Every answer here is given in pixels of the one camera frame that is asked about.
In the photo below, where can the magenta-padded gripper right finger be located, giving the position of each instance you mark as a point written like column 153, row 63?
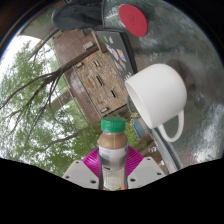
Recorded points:
column 148, row 171

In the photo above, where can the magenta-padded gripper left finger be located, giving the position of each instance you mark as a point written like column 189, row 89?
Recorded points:
column 80, row 173

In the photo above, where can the green-capped brown drink bottle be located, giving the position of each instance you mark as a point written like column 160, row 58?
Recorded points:
column 113, row 150

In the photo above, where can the grey laptop with stickers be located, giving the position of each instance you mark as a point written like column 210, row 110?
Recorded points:
column 170, row 156

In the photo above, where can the slender leaning tree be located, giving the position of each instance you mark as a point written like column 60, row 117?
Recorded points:
column 63, row 140

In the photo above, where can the white ceramic mug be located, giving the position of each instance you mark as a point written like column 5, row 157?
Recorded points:
column 160, row 93

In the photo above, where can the dark-trunked tree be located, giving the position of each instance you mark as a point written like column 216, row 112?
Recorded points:
column 68, row 66

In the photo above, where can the black laptop with stickers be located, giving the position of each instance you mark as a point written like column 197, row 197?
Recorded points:
column 115, row 50

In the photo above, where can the flat round red coaster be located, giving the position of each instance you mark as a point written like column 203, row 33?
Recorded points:
column 133, row 20

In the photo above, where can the blue yellow striped post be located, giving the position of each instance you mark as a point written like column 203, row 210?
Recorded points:
column 153, row 149

